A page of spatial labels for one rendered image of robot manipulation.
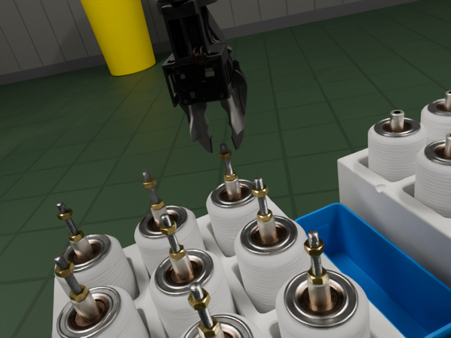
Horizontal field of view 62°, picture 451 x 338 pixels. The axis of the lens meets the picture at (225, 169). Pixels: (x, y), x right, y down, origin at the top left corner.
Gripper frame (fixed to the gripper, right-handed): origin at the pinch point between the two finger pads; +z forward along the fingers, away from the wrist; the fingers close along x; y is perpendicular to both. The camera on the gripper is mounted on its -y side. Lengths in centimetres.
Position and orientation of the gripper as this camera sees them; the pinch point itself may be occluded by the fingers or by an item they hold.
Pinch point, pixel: (223, 139)
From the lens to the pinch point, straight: 55.2
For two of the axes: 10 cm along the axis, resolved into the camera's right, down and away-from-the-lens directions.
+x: 9.7, -1.2, -1.9
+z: 2.0, 8.5, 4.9
